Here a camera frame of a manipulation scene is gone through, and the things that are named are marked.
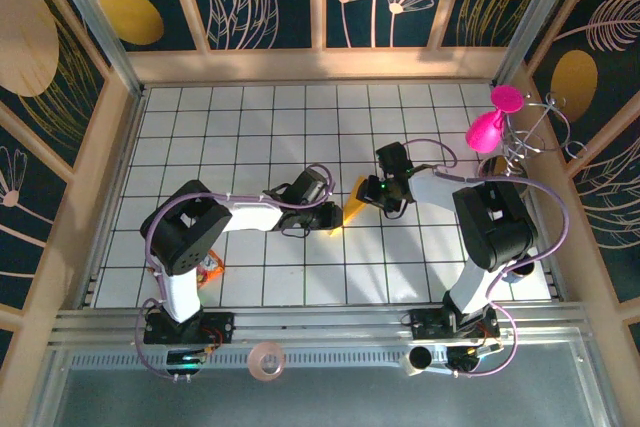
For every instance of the right black controller box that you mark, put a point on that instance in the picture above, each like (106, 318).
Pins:
(465, 359)

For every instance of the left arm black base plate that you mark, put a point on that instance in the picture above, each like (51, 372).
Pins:
(220, 327)

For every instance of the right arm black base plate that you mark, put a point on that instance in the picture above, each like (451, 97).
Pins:
(425, 324)

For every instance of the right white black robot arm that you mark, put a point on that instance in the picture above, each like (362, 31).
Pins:
(495, 227)

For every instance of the black controller box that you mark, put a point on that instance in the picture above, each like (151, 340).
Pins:
(185, 362)
(465, 359)

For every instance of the pink plastic goblet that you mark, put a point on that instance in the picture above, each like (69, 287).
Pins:
(485, 134)

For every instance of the orange snack bag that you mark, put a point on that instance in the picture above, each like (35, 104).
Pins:
(212, 269)

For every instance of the aluminium mounting rail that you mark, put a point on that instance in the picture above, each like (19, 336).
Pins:
(320, 319)

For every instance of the pink tape roll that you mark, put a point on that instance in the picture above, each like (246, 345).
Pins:
(257, 362)

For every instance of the yellow cloth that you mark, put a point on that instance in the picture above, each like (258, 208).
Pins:
(352, 207)

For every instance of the white tape roll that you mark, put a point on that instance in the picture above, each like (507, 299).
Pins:
(407, 367)

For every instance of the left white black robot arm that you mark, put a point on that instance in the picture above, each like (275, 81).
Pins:
(185, 232)

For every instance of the dark mug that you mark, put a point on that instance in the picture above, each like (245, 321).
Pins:
(522, 274)

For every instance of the aluminium frame post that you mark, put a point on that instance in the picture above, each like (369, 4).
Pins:
(537, 22)
(93, 22)

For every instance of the grey metal panel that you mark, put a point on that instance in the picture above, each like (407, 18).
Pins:
(320, 402)

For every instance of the left black controller box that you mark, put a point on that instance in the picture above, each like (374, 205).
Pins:
(185, 362)

